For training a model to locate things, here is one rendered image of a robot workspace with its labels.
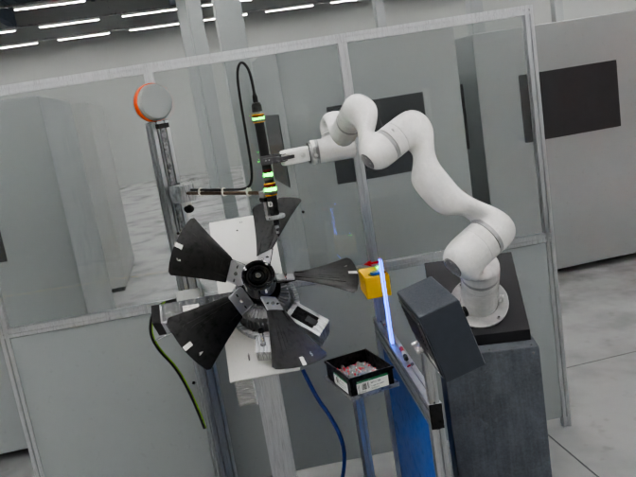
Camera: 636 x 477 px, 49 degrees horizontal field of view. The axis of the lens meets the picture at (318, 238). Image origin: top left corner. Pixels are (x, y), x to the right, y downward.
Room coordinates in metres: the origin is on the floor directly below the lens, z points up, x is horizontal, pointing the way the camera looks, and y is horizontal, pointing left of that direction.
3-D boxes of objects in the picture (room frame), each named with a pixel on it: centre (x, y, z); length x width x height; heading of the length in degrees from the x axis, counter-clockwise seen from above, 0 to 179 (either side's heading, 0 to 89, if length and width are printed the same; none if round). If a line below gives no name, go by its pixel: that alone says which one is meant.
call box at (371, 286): (2.77, -0.20, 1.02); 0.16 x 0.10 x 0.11; 4
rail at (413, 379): (2.38, -0.23, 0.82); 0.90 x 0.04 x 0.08; 4
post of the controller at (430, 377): (1.95, -0.26, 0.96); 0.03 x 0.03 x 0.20; 4
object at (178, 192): (2.94, 0.53, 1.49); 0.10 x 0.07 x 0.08; 39
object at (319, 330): (2.49, 0.09, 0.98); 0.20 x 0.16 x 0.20; 4
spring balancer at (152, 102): (3.01, 0.59, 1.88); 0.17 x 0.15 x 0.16; 94
